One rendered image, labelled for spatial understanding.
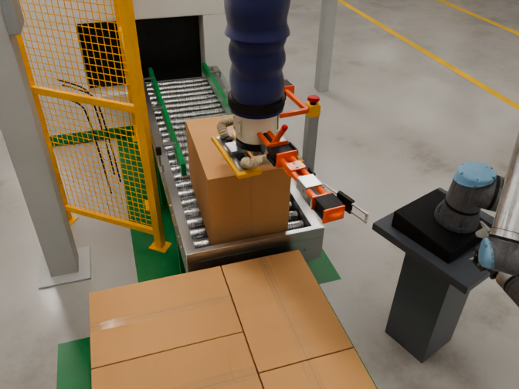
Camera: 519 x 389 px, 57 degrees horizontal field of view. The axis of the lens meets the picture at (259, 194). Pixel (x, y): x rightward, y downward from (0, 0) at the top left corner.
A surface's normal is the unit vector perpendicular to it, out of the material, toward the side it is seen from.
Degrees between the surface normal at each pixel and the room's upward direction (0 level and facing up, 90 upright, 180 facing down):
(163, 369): 0
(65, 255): 90
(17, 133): 90
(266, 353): 0
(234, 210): 90
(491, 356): 0
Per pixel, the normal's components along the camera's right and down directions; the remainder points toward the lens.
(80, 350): 0.01, -0.81
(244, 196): 0.29, 0.56
